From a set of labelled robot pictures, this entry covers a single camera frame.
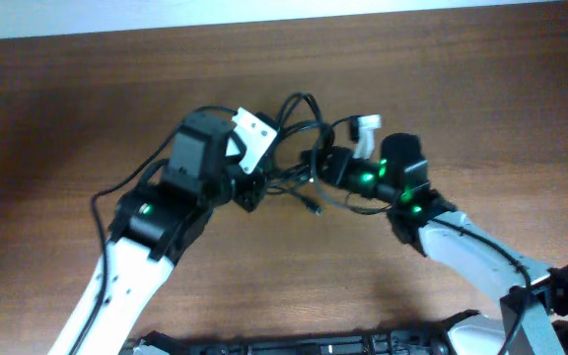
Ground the black USB cable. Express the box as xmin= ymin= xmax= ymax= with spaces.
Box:
xmin=263 ymin=92 xmax=393 ymax=216

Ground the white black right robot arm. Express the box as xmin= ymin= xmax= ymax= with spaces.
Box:
xmin=300 ymin=133 xmax=568 ymax=354

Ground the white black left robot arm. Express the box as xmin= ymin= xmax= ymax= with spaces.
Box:
xmin=50 ymin=107 xmax=279 ymax=354

